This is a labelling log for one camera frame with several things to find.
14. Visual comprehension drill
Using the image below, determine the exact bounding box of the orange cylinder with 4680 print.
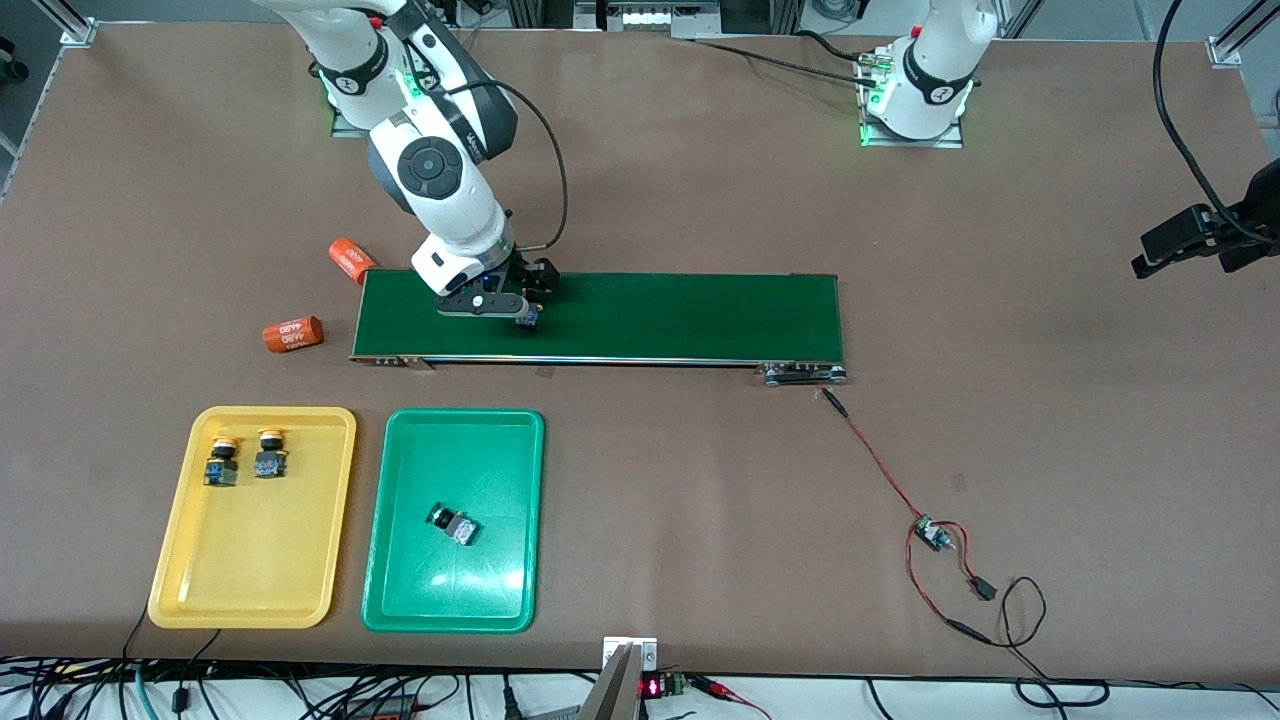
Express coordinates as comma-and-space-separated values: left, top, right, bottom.
328, 237, 379, 286
262, 316, 326, 354

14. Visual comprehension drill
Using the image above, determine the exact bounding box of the yellow push button switch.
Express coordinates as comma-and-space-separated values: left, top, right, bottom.
204, 436, 243, 489
253, 428, 290, 479

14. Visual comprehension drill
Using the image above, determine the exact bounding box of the green conveyor belt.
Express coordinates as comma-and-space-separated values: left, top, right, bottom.
350, 268, 849, 387

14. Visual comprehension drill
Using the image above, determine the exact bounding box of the aluminium corner profile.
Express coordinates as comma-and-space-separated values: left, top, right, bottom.
40, 0, 101, 49
1208, 0, 1280, 69

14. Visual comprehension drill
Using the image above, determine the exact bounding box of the green plastic tray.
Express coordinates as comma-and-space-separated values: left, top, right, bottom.
361, 408, 546, 635

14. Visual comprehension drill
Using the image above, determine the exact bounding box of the yellow plastic tray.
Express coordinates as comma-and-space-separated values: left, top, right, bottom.
147, 405, 358, 631

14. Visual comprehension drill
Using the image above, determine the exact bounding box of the red clip lead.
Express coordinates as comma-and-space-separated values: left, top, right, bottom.
690, 675, 773, 720

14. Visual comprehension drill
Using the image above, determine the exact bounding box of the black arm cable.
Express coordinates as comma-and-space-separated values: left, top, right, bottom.
1153, 0, 1280, 246
440, 75, 569, 251

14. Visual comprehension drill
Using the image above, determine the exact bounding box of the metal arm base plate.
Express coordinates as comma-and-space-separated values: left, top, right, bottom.
858, 45, 966, 149
330, 28, 443, 139

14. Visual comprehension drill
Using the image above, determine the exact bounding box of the dark frame with white light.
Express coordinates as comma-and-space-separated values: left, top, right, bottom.
505, 0, 801, 41

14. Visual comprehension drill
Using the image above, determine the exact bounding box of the red and black wire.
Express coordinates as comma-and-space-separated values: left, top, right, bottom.
820, 386, 999, 646

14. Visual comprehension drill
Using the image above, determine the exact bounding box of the black power cable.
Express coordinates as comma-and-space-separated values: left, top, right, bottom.
690, 30, 886, 91

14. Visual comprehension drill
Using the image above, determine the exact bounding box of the thin black looped cable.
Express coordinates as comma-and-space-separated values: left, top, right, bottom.
995, 575, 1111, 709

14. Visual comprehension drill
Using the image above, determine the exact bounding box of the grey metal camera mount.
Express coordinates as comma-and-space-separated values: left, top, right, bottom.
575, 636, 661, 720

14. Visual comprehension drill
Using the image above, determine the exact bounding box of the tangled floor cable bundle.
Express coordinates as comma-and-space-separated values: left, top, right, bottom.
0, 628, 601, 720

